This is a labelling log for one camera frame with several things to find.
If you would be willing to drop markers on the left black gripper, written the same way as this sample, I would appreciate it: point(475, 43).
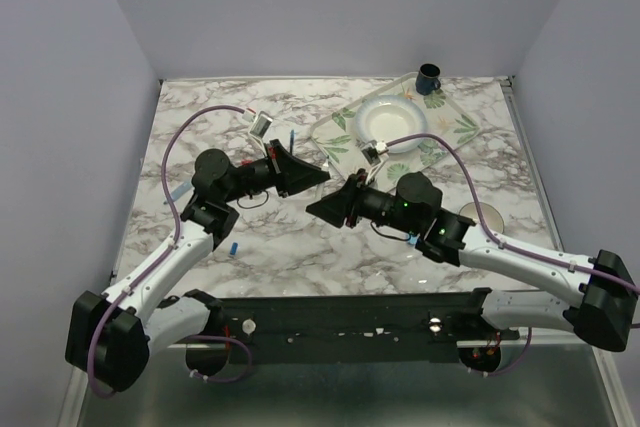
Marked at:
point(290, 174)

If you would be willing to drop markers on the white marker pen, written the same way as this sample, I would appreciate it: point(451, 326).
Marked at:
point(320, 187)

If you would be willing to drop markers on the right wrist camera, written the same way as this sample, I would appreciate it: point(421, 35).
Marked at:
point(375, 153)

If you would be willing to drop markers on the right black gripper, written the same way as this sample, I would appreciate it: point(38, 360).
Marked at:
point(333, 209)

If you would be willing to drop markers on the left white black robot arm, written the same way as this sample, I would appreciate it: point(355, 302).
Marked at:
point(112, 335)

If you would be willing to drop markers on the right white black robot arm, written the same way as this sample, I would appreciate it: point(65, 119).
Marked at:
point(591, 297)

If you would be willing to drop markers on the aluminium frame rail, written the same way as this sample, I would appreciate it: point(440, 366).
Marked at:
point(612, 393)

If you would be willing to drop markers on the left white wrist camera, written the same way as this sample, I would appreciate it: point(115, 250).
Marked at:
point(260, 126)

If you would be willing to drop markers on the dark blue mug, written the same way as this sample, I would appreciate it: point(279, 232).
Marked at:
point(428, 79)

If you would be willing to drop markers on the blue gel pen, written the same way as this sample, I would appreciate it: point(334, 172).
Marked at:
point(292, 137)

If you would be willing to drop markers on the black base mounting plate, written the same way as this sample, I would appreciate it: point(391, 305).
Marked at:
point(352, 329)

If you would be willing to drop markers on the white blue rimmed bowl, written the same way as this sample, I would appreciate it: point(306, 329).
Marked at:
point(387, 118)

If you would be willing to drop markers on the small white dark-rimmed bowl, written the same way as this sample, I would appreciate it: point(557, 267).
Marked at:
point(487, 218)

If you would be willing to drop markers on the floral serving tray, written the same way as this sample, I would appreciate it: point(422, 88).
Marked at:
point(450, 114)

